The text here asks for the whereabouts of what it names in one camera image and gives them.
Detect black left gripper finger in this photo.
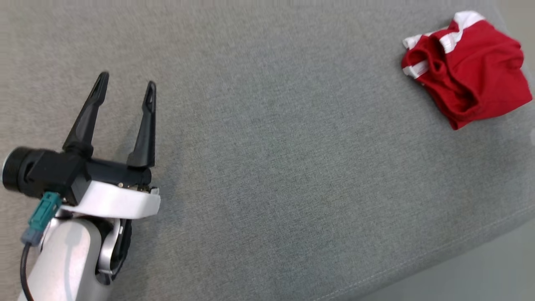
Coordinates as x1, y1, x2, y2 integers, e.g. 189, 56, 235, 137
126, 81, 157, 169
62, 71, 110, 158

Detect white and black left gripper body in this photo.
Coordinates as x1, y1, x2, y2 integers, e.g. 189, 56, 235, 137
56, 159, 162, 221

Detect red shorts with white stripes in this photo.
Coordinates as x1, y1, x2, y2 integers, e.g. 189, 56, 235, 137
401, 10, 533, 130

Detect teal cable connector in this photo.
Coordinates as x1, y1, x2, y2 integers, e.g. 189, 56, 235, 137
21, 191, 63, 246

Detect thin black cable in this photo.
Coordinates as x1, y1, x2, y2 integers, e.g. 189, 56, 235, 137
20, 244, 36, 301

